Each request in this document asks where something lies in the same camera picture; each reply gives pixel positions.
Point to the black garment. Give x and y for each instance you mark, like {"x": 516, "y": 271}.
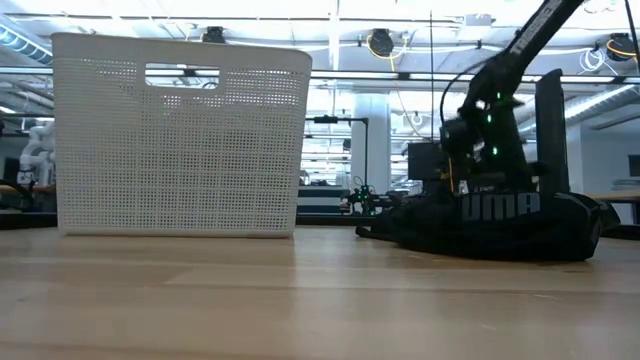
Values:
{"x": 500, "y": 235}

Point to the white plastic bin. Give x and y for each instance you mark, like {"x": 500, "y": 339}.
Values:
{"x": 175, "y": 160}

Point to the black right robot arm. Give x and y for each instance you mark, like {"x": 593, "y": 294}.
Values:
{"x": 500, "y": 100}

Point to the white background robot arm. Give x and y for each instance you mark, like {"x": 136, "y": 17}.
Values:
{"x": 37, "y": 155}

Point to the black box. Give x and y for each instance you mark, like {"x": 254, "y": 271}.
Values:
{"x": 422, "y": 160}

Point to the wooden background table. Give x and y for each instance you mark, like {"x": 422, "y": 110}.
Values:
{"x": 615, "y": 196}

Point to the thin vertical rod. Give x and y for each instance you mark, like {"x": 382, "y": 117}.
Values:
{"x": 431, "y": 75}

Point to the background robot with green lights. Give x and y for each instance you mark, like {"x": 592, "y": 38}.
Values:
{"x": 365, "y": 197}

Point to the round grey light fixture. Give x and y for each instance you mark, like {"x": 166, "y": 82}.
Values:
{"x": 381, "y": 42}

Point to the thin black pole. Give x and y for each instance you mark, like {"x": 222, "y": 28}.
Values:
{"x": 632, "y": 30}

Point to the black ceiling reel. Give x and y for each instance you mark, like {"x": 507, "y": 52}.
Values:
{"x": 214, "y": 35}

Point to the black camera stand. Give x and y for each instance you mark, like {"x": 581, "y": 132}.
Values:
{"x": 350, "y": 120}

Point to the black metal table frame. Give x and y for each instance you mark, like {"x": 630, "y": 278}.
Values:
{"x": 325, "y": 219}

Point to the grey horizontal rail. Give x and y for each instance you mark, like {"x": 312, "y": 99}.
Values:
{"x": 350, "y": 75}

